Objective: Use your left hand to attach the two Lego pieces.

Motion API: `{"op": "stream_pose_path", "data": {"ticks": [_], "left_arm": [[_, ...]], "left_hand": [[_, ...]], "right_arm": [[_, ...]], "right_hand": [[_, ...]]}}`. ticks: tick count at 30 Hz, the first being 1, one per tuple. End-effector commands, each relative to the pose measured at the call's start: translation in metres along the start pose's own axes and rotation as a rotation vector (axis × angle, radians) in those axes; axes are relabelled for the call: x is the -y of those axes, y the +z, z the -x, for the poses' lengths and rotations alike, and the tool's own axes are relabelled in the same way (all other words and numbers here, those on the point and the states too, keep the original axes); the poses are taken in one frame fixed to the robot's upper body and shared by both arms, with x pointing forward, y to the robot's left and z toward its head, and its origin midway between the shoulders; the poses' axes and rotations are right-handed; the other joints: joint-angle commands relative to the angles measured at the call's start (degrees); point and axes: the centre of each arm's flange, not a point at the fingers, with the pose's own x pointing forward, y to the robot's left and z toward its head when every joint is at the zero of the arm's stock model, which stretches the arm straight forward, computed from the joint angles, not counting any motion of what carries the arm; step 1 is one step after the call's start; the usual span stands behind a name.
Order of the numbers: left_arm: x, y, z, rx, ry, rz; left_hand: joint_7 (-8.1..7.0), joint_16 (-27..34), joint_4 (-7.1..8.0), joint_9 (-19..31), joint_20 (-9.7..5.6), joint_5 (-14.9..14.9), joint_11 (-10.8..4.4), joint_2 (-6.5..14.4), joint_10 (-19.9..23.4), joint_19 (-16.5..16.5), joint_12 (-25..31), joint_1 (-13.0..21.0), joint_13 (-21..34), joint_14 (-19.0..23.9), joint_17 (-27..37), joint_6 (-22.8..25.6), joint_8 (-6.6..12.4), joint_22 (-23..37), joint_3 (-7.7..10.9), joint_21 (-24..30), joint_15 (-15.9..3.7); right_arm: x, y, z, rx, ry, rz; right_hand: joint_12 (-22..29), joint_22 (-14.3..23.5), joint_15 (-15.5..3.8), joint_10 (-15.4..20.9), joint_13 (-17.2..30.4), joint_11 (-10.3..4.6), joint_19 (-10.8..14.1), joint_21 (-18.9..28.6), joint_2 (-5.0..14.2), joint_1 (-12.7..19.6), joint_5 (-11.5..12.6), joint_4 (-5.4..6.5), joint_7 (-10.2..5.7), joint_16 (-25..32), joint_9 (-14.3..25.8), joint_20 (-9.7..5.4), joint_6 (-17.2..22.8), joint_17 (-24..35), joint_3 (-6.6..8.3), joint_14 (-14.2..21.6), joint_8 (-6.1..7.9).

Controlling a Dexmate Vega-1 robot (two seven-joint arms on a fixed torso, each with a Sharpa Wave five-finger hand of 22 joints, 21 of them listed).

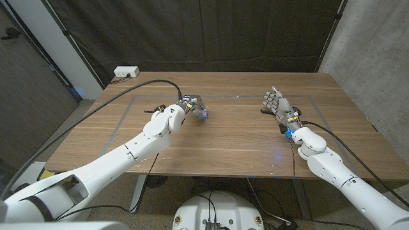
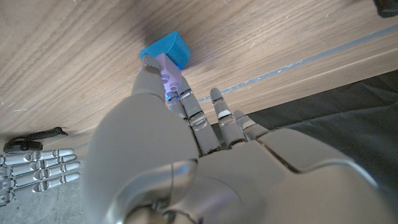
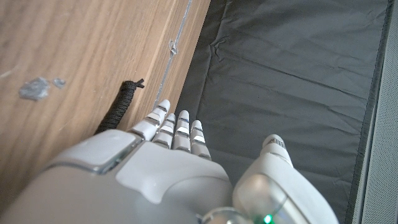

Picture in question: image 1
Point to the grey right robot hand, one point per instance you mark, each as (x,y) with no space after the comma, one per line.
(282,106)

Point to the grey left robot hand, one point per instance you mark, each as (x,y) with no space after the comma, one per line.
(195,103)

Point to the purple Lego brick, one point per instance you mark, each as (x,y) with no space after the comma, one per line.
(203,112)

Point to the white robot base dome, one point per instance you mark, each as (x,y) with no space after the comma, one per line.
(223,207)

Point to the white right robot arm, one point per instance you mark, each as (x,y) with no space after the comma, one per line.
(351,185)

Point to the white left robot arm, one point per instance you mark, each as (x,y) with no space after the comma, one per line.
(112,163)

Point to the black fabric backdrop curtain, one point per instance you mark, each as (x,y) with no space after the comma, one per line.
(207,32)

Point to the white power strip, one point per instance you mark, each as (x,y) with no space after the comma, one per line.
(126,71)

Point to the black round ribbed disc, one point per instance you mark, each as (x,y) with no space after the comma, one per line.
(156,181)

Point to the black backdrop stand pole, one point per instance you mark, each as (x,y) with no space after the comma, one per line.
(68,35)
(332,32)

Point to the grey table leg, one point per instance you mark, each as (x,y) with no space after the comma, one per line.
(300,198)

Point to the white table leg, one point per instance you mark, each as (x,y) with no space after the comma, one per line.
(139,191)

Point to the black floor power adapter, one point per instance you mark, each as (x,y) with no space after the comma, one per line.
(286,225)

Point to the black finned electronics box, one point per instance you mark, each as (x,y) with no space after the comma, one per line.
(212,226)

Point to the yellow and black floor pad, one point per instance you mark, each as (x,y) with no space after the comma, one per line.
(46,174)

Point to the white robot torso shell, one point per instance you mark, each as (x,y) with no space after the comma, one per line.
(64,226)

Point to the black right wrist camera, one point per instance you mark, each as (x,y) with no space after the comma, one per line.
(282,128)

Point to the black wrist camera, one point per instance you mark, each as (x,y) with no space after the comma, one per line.
(161,108)
(282,128)

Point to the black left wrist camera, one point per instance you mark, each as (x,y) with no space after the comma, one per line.
(161,108)

